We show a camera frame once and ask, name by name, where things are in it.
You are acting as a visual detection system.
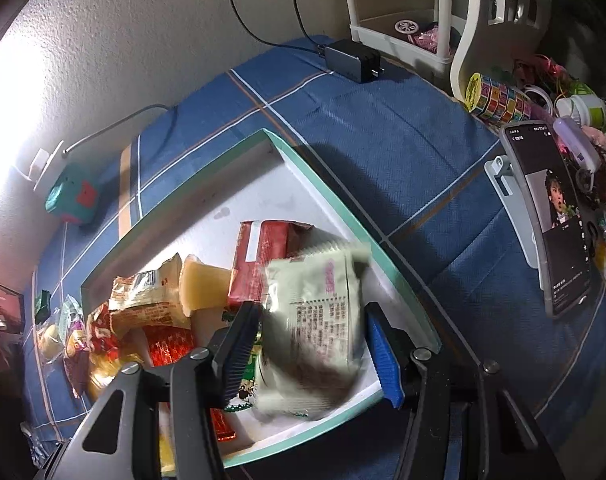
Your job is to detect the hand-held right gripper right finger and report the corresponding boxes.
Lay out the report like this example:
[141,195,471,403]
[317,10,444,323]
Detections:
[365,302,564,480]

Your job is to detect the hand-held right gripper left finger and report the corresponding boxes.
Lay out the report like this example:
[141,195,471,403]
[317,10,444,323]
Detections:
[58,302,263,480]

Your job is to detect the red foil packet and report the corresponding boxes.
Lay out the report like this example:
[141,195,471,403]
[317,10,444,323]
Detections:
[142,325,196,369]

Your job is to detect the small plastic jelly cup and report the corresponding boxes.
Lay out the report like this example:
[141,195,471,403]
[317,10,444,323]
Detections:
[179,255,234,319]

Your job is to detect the pale green snack packet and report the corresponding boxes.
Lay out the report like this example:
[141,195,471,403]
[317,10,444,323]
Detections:
[253,239,374,419]

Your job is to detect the orange gold snack packet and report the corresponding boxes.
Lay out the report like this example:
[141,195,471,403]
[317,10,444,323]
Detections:
[107,255,185,332]

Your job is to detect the red snack packet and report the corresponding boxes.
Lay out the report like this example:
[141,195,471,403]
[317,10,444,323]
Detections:
[85,304,122,362]

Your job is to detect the white box with teal rim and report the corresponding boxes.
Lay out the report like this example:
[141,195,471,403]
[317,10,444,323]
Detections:
[80,128,442,469]

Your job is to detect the green and white packet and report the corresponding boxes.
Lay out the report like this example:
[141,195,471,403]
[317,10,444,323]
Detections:
[222,310,265,412]

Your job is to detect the dark red packet white label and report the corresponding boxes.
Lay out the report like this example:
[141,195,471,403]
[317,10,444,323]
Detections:
[227,220,315,307]

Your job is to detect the yellow snack packet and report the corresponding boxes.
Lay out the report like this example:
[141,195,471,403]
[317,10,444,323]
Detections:
[86,352,147,404]

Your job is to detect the pink snack packet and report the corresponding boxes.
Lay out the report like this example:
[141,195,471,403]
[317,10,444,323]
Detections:
[63,341,92,401]

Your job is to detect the clear packet of yellow cakes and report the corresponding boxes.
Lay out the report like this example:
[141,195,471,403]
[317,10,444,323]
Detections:
[37,294,92,362]

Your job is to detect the small green packet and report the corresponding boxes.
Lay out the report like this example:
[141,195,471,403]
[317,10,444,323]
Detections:
[34,289,52,326]

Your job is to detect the smartphone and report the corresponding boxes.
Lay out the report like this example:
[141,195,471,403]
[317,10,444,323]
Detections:
[500,120,594,319]

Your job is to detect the white phone stand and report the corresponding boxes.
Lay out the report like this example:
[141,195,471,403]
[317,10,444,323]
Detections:
[484,155,542,269]

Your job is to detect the teal box with pink hearts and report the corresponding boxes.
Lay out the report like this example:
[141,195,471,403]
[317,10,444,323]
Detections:
[44,162,100,224]

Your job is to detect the colourful patterned tube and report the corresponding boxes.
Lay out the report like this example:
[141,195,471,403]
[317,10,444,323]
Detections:
[465,72,534,124]

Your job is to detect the lavender tube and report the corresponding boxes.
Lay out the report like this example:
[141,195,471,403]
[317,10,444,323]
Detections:
[552,116,602,172]

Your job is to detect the black power adapter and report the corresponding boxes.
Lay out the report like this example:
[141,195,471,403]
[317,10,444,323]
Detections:
[324,38,385,84]

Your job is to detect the white bottle green label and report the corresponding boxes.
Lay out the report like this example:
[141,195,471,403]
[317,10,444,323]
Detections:
[555,92,606,129]

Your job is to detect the white plastic rack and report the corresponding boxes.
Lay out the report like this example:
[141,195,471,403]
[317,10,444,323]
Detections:
[337,0,554,102]

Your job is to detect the white cable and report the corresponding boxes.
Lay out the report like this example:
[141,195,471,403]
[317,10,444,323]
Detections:
[62,104,170,155]

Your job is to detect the black cable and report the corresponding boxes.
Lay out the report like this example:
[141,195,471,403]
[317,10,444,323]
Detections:
[230,0,330,57]

